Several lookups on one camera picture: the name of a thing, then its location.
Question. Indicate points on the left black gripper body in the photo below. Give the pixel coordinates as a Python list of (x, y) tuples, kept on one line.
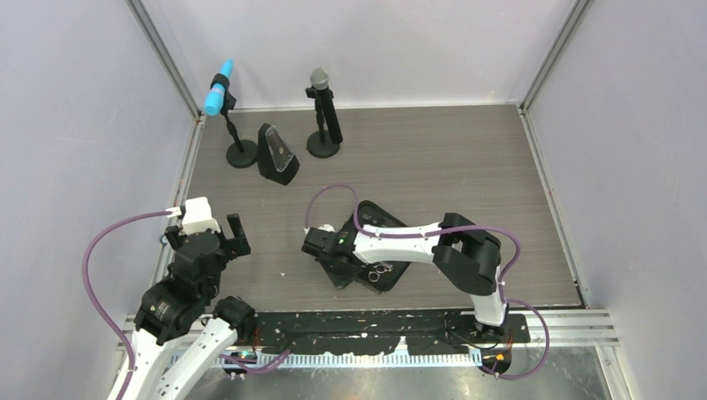
[(224, 257)]

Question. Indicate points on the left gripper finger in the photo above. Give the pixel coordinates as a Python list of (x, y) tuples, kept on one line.
[(173, 237), (238, 245)]

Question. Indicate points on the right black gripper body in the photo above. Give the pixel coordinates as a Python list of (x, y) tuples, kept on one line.
[(328, 266)]

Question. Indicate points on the silver scissors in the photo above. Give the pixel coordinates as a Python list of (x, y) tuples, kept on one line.
[(377, 270)]

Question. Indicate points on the black zip tool case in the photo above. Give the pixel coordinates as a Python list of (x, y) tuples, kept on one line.
[(365, 230)]

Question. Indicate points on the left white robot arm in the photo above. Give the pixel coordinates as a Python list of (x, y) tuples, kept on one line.
[(181, 325)]

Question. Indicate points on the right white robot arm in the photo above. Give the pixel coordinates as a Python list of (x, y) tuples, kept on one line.
[(467, 255)]

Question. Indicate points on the left black mic stand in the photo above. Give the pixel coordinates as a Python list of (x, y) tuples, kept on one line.
[(242, 153)]

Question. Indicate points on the black mic stand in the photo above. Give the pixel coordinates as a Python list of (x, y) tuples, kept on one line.
[(319, 143), (242, 153)]

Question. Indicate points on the black metronome clear cover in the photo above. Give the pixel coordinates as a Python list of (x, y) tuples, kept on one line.
[(276, 160)]

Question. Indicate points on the right black mic stand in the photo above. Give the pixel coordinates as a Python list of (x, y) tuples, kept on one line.
[(319, 143)]

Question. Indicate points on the blue microphone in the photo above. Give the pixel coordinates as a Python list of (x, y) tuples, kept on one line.
[(219, 89)]

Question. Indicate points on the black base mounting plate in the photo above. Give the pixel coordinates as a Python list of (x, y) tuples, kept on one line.
[(368, 333)]

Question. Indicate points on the grey black microphone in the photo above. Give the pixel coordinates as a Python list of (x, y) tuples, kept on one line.
[(319, 80)]

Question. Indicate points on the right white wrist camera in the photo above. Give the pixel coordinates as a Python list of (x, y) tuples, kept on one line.
[(327, 228)]

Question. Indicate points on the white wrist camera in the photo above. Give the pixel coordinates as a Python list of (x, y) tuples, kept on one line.
[(327, 228), (195, 216)]

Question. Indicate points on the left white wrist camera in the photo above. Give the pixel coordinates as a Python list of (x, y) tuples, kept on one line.
[(195, 216)]

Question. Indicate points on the aluminium frame rail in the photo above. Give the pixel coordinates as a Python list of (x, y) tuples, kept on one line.
[(552, 329)]

